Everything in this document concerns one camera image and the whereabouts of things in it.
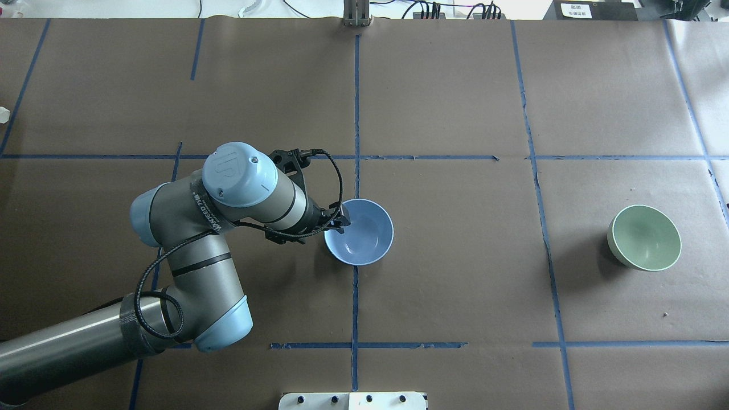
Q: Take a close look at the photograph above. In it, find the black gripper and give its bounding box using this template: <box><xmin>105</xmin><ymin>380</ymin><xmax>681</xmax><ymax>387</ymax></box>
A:
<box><xmin>308</xmin><ymin>207</ymin><xmax>351</xmax><ymax>234</ymax></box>

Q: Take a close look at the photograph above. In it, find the blue bowl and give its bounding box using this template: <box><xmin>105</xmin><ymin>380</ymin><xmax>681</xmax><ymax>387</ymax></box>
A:
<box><xmin>325</xmin><ymin>198</ymin><xmax>394</xmax><ymax>267</ymax></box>

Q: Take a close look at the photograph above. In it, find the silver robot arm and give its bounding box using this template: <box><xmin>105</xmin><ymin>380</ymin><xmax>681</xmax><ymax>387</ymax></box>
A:
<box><xmin>2</xmin><ymin>142</ymin><xmax>349</xmax><ymax>409</ymax></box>

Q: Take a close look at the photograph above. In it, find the green bowl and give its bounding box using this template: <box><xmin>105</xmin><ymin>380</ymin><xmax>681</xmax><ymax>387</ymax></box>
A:
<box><xmin>606</xmin><ymin>203</ymin><xmax>682</xmax><ymax>272</ymax></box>

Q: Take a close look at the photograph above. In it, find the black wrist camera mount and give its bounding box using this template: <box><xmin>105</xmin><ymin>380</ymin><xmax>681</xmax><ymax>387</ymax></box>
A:
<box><xmin>268</xmin><ymin>149</ymin><xmax>315</xmax><ymax>192</ymax></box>

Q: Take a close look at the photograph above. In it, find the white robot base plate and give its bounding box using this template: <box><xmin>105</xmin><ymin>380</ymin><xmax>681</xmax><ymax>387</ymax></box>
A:
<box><xmin>278</xmin><ymin>391</ymin><xmax>429</xmax><ymax>409</ymax></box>

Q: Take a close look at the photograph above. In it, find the aluminium frame post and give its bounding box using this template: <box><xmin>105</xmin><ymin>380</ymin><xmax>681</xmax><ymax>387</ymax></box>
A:
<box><xmin>342</xmin><ymin>0</ymin><xmax>372</xmax><ymax>28</ymax></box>

